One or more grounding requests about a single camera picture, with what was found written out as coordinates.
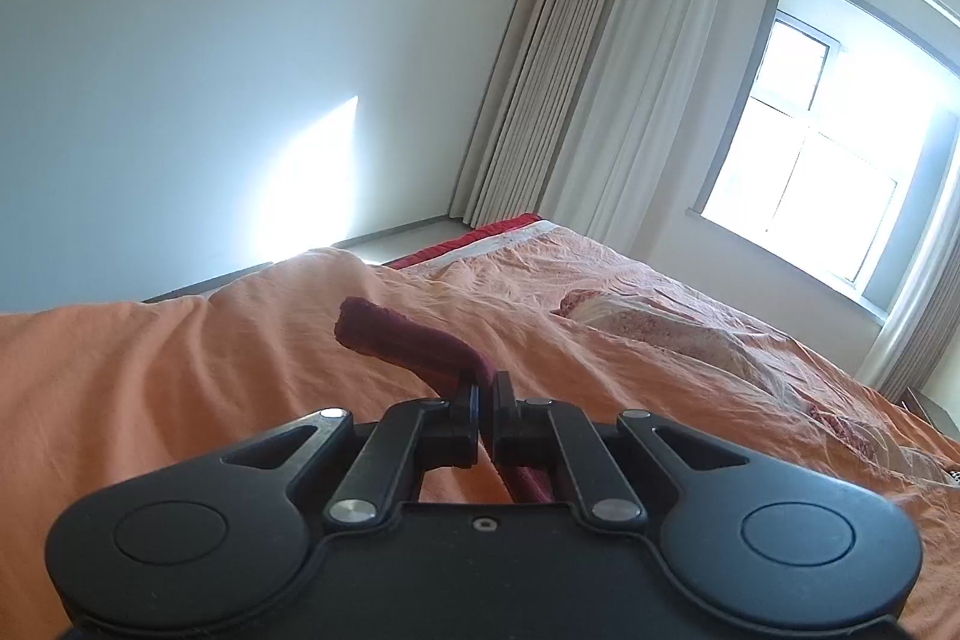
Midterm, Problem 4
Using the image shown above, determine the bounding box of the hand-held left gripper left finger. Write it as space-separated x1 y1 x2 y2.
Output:
217 370 481 531

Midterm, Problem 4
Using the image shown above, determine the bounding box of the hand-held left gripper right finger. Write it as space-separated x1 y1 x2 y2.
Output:
490 372 752 531

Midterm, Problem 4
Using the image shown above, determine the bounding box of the maroon sweater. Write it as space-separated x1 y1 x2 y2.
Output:
334 297 556 506

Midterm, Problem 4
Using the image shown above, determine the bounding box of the red bedsheet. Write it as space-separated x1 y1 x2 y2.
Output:
382 212 545 270

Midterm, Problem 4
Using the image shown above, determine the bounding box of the orange bed blanket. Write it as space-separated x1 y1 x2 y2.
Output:
0 218 960 640

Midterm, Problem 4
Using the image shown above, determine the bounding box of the white sheer curtain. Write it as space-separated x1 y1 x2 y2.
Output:
540 0 740 245

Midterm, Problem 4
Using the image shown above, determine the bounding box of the window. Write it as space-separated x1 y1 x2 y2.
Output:
694 0 960 319

